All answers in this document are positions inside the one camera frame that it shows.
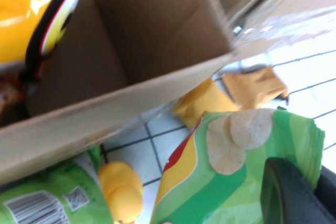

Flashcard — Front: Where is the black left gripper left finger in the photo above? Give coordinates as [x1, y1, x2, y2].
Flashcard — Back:
[261, 157, 330, 224]

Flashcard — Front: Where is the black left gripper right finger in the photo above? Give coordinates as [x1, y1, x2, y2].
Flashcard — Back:
[314, 165, 336, 224]

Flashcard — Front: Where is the green Lay's chips bag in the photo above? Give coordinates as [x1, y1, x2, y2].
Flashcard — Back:
[0, 145, 113, 224]
[151, 108, 326, 224]

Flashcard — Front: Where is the small yellow snack packet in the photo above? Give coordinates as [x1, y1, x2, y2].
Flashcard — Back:
[172, 78, 239, 127]

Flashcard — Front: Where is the yellow orange snack bag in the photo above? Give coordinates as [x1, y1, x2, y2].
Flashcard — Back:
[0, 0, 92, 84]

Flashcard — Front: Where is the crumpled gold brown wrapper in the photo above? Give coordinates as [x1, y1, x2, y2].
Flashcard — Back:
[222, 66, 289, 111]

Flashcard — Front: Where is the yellow rubber duck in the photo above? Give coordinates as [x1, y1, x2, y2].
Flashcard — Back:
[98, 161, 144, 224]

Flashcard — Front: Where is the cardboard box with F2 print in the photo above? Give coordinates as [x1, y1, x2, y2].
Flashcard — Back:
[0, 0, 237, 185]

